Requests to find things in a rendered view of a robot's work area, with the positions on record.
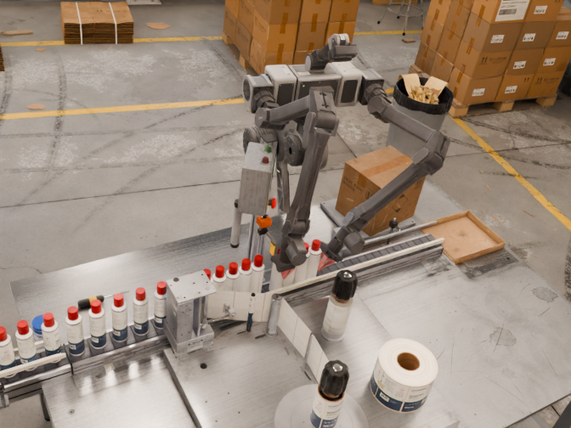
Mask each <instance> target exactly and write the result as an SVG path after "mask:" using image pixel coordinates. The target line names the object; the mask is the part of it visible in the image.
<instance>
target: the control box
mask: <svg viewBox="0 0 571 428"><path fill-rule="evenodd" d="M270 147H271V154H265V153H264V150H265V147H264V146H263V144H258V143H253V142H249V144H248V147H247V150H246V156H245V159H244V162H243V166H242V169H241V178H240V193H239V202H238V212H240V213H245V214H252V215H257V216H262V217H263V216H264V215H266V212H267V209H268V202H269V196H270V191H271V189H270V186H272V185H271V180H272V173H273V167H274V158H275V155H276V152H277V149H276V148H275V147H272V146H270ZM264 156H267V157H268V158H269V164H268V165H263V164H262V160H263V157H264Z"/></svg>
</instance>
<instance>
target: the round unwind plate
mask: <svg viewBox="0 0 571 428"><path fill-rule="evenodd" d="M317 386H318V384H312V385H305V386H300V387H298V388H296V389H294V390H292V391H290V392H289V393H287V394H286V395H285V396H284V397H283V398H282V400H281V401H280V403H279V405H278V407H277V409H276V412H275V417H274V426H275V428H310V427H309V425H308V419H309V416H310V414H311V410H312V407H313V403H314V397H315V393H316V390H317ZM336 428H369V425H368V421H367V419H366V416H365V413H364V411H363V409H362V408H361V407H360V406H359V404H358V403H357V402H356V401H355V400H354V399H353V398H352V397H350V396H349V395H348V394H347V393H345V396H344V399H343V402H342V407H341V410H340V413H339V416H338V419H337V422H336Z"/></svg>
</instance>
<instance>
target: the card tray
mask: <svg viewBox="0 0 571 428"><path fill-rule="evenodd" d="M432 221H437V224H435V225H432V226H429V227H426V228H421V229H420V230H421V231H422V232H423V233H424V234H427V233H429V234H431V235H432V236H433V237H434V238H435V239H441V238H444V242H443V243H441V245H442V246H443V247H444V249H443V253H444V254H445V255H446V256H447V257H448V258H449V259H450V260H451V261H452V262H453V263H454V264H458V263H461V262H465V261H468V260H471V259H473V258H476V257H479V256H483V255H486V254H489V253H491V252H494V251H498V250H500V249H503V248H504V246H505V243H506V242H505V241H504V240H503V239H502V238H501V237H500V236H499V235H498V234H496V233H495V232H494V231H493V230H492V229H490V228H489V227H488V226H487V225H486V224H485V223H483V222H482V221H481V220H480V219H479V218H477V217H476V216H475V215H474V214H473V213H472V212H470V211H469V210H466V211H462V212H458V213H456V214H452V215H449V216H446V217H440V218H438V219H435V220H432ZM432 221H429V222H432ZM424 223H428V222H424ZM424 223H422V224H424Z"/></svg>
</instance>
